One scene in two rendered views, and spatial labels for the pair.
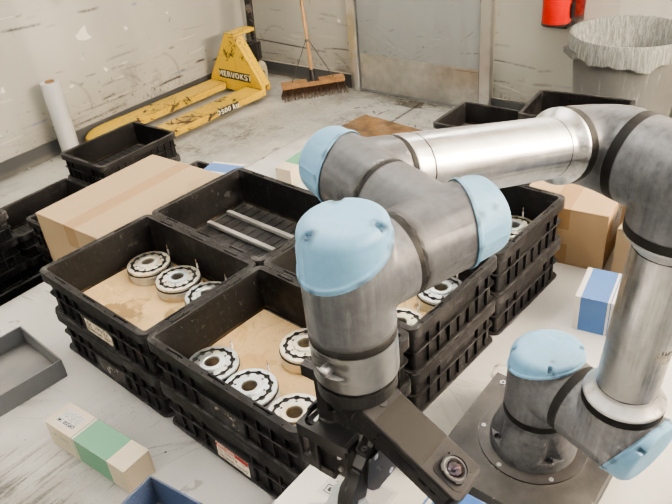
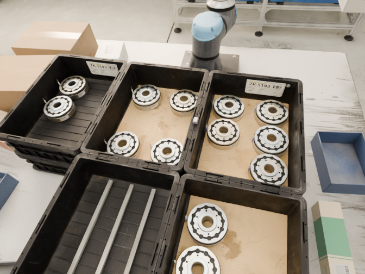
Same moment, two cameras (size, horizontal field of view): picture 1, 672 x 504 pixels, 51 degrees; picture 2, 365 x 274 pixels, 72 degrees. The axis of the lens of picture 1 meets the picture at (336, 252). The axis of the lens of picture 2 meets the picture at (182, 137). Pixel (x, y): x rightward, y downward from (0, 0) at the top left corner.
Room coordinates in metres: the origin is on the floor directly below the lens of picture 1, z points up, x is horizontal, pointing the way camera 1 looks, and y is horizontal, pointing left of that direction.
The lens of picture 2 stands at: (1.35, 0.44, 1.50)
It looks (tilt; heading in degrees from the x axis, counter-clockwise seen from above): 55 degrees down; 245
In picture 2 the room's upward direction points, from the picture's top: 7 degrees counter-clockwise
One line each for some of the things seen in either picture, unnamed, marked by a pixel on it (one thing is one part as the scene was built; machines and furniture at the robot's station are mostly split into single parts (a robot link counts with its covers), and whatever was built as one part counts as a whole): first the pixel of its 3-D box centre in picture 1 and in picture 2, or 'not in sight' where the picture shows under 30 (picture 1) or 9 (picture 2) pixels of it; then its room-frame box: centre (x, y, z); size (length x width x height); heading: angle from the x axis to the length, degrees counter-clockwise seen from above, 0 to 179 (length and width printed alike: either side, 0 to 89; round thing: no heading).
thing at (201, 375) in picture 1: (275, 340); (248, 123); (0.99, 0.13, 0.92); 0.40 x 0.30 x 0.02; 45
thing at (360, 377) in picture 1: (352, 354); not in sight; (0.45, -0.01, 1.33); 0.08 x 0.08 x 0.05
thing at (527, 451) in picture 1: (535, 420); (205, 60); (0.85, -0.32, 0.80); 0.15 x 0.15 x 0.10
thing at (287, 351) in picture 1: (305, 345); (223, 131); (1.04, 0.08, 0.86); 0.10 x 0.10 x 0.01
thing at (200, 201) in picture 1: (251, 230); (104, 244); (1.49, 0.20, 0.87); 0.40 x 0.30 x 0.11; 45
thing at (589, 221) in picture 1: (576, 208); (25, 86); (1.58, -0.64, 0.78); 0.30 x 0.22 x 0.16; 145
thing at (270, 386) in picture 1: (249, 388); (271, 138); (0.94, 0.18, 0.86); 0.10 x 0.10 x 0.01
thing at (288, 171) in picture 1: (305, 162); not in sight; (2.14, 0.07, 0.73); 0.24 x 0.06 x 0.06; 143
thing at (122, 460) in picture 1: (99, 445); (332, 246); (0.96, 0.49, 0.73); 0.24 x 0.06 x 0.06; 51
